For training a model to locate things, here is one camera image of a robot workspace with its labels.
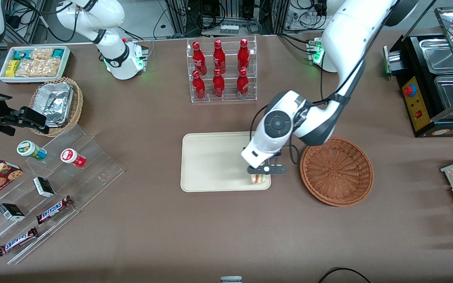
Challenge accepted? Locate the light wicker basket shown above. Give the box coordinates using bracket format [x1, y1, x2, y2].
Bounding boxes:
[29, 77, 84, 138]

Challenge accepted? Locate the beige plastic tray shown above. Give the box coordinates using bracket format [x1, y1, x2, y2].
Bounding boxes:
[180, 131, 271, 193]

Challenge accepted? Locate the brown wicker basket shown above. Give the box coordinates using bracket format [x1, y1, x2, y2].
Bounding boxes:
[300, 136, 374, 207]

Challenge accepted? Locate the stack of foil trays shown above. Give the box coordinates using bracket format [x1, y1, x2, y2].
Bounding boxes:
[34, 82, 74, 128]

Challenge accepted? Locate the green lid cup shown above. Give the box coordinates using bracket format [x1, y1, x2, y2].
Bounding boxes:
[17, 140, 48, 161]

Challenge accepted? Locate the large rice cracker bag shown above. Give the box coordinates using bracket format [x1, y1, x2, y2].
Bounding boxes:
[15, 58, 61, 77]

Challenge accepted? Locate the white snack bin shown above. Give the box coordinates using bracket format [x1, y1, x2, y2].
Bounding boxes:
[0, 45, 72, 85]

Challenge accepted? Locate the red lid cup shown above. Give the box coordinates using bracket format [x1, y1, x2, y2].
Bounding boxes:
[60, 148, 87, 168]

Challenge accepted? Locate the small rice cracker bag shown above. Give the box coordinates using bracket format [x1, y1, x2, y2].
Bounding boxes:
[29, 48, 55, 60]

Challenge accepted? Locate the small black box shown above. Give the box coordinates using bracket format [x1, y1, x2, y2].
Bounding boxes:
[33, 176, 55, 198]
[0, 203, 26, 222]

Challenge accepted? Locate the clear acrylic bottle rack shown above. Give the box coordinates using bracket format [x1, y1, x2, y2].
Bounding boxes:
[186, 35, 258, 104]

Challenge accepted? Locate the clear acrylic stepped shelf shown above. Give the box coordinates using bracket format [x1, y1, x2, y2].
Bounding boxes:
[0, 123, 125, 265]

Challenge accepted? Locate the red cola bottle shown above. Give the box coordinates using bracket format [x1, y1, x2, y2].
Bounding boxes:
[237, 38, 250, 73]
[236, 68, 250, 98]
[192, 70, 207, 100]
[212, 68, 226, 99]
[192, 41, 208, 76]
[212, 39, 227, 74]

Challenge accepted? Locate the Snickers bar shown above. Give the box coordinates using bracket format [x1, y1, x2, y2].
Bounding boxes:
[0, 226, 39, 257]
[35, 195, 74, 225]

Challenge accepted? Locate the black hot food display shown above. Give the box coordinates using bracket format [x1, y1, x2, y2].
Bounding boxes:
[383, 6, 453, 138]

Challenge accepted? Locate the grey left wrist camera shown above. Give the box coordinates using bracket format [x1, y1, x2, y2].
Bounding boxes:
[247, 165, 289, 176]

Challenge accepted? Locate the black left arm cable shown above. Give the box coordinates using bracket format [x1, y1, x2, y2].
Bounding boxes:
[249, 59, 368, 165]

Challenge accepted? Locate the black floor cable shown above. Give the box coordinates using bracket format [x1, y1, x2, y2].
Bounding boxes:
[317, 267, 372, 283]

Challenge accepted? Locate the aluminium frame post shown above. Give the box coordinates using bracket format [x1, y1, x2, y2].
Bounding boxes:
[171, 0, 190, 37]
[271, 0, 290, 35]

